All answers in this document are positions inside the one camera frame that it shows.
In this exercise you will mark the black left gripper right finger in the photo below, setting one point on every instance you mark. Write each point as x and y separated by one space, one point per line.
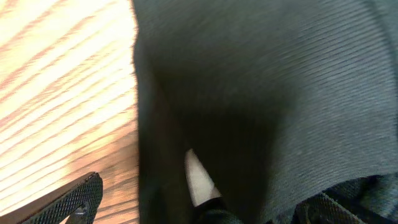
322 209

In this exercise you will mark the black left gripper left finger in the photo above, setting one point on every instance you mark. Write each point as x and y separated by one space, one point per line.
75 202

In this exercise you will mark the black t-shirt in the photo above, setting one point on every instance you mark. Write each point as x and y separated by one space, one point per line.
249 108

